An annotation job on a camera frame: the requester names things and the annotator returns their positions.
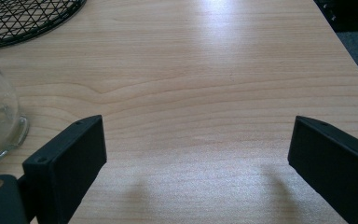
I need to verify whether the black wire mesh basket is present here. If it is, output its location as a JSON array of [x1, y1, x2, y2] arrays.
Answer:
[[0, 0, 88, 50]]

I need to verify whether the dark equipment with cables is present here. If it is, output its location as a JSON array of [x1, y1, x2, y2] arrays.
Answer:
[[312, 0, 358, 35]]

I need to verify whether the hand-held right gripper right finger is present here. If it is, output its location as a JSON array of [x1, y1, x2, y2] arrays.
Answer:
[[287, 115, 358, 224]]

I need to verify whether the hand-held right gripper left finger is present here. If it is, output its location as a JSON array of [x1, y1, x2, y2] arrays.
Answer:
[[21, 114, 108, 224]]

